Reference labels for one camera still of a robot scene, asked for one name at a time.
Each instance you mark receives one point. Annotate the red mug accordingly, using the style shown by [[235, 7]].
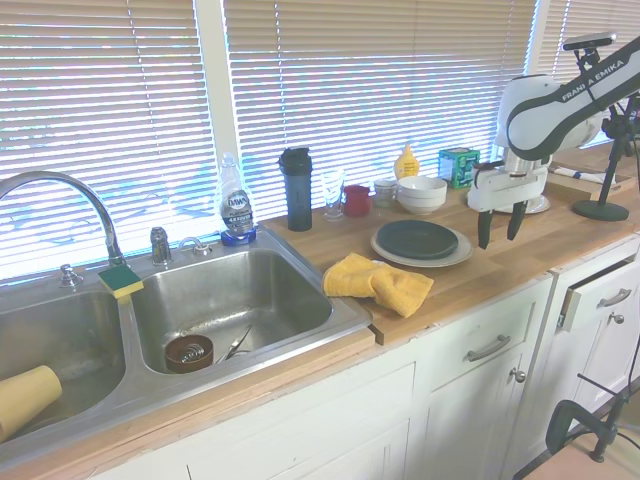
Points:
[[356, 202]]

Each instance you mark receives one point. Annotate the white kitchen base cabinet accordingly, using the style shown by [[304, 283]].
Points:
[[300, 425]]

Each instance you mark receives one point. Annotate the wooden tray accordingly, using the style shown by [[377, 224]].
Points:
[[560, 184]]

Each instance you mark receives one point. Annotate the brown bowl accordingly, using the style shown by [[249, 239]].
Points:
[[175, 357]]

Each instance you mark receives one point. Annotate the chrome gooseneck faucet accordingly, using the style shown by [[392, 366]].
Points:
[[107, 225]]

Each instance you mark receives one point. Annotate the yellow terry cloth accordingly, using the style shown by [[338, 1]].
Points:
[[360, 280]]

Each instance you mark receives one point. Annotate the white rolled napkin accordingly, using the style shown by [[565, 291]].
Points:
[[567, 172]]

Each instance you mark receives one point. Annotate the clear Dawn soap bottle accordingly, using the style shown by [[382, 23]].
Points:
[[237, 210]]

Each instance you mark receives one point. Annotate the round metal cabinet knob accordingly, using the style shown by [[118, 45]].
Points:
[[618, 318], [520, 376]]

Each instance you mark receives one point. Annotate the black shaker bottle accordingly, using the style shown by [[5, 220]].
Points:
[[299, 200]]

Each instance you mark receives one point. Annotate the beige window blind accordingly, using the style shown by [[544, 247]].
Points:
[[100, 100], [350, 75], [590, 15]]

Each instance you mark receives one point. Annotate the yellow squeeze bottle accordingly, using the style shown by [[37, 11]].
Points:
[[407, 165]]

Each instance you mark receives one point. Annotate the black round-base camera stand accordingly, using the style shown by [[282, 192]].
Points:
[[600, 210]]

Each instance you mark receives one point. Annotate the white ceramic bowl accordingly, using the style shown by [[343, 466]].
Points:
[[422, 192], [422, 211]]

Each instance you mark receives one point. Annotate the metal tongs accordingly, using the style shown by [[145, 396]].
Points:
[[237, 342]]

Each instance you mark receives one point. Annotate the green and yellow sponge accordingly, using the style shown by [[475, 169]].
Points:
[[120, 281]]

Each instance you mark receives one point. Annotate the black C-clamp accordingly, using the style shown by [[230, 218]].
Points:
[[560, 420]]

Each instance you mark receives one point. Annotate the clear drinking glass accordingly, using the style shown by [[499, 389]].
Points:
[[333, 192]]

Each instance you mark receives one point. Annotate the yellow plastic cup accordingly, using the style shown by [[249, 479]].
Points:
[[30, 400]]

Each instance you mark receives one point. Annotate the stainless steel double sink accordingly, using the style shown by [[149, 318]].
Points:
[[225, 295]]

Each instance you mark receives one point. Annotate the large beige plate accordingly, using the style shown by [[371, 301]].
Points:
[[465, 252]]

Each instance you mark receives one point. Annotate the white open drawer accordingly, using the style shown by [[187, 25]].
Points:
[[585, 315]]

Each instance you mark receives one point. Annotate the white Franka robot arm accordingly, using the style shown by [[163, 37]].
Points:
[[530, 115]]

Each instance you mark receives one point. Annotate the chrome sprayer cap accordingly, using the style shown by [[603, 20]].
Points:
[[67, 277]]

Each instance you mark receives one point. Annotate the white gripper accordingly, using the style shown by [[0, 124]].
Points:
[[500, 190]]

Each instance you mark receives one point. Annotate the dark blue plate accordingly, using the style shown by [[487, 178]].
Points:
[[417, 239]]

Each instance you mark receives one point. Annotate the green cardboard box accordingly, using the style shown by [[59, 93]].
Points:
[[457, 167]]

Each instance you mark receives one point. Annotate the small clear jar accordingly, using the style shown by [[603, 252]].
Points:
[[385, 195]]

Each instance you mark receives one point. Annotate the grey stereo camera bar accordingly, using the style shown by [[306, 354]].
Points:
[[590, 41]]

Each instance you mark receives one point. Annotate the white dinner plate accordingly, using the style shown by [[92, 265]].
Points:
[[544, 204]]

